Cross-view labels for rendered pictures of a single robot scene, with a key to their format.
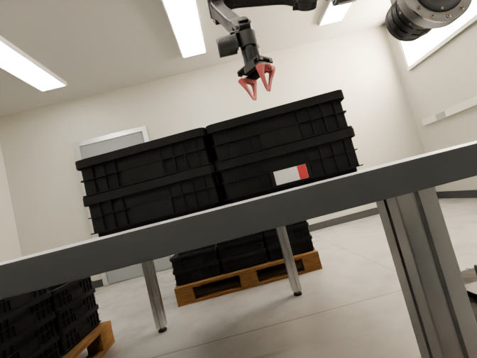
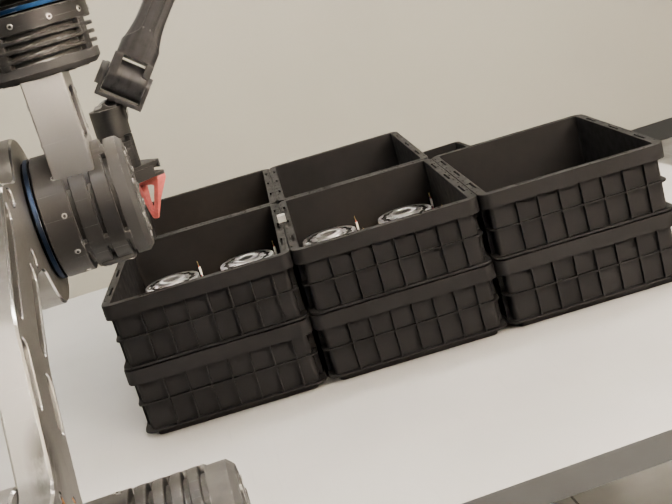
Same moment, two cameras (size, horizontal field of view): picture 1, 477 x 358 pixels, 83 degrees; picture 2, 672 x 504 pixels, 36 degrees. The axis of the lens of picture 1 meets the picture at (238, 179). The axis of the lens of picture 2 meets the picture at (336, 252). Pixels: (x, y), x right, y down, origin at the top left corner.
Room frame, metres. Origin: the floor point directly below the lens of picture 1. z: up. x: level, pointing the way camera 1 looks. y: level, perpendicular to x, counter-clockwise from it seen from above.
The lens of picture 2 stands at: (0.96, -1.90, 1.32)
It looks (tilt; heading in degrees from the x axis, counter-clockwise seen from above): 15 degrees down; 85
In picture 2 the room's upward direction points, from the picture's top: 16 degrees counter-clockwise
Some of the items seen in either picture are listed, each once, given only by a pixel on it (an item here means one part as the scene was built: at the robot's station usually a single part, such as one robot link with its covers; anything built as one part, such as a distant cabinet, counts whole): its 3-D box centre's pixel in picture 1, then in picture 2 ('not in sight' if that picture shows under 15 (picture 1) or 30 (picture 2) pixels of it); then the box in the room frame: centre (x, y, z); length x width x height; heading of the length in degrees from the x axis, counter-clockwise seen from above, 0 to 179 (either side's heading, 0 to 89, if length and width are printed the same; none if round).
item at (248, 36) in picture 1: (246, 42); (110, 122); (0.81, -0.13, 1.17); 0.07 x 0.06 x 0.07; 91
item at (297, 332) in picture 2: (283, 170); (227, 340); (0.89, -0.15, 0.76); 0.40 x 0.30 x 0.12; 87
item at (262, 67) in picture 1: (262, 78); not in sight; (0.80, -0.14, 1.04); 0.07 x 0.07 x 0.09; 40
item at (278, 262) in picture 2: (271, 125); (200, 256); (0.89, -0.15, 0.92); 0.40 x 0.30 x 0.02; 87
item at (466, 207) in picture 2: not in sight; (369, 206); (1.19, -0.17, 0.92); 0.40 x 0.30 x 0.02; 87
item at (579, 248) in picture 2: not in sight; (556, 242); (1.49, -0.18, 0.76); 0.40 x 0.30 x 0.12; 87
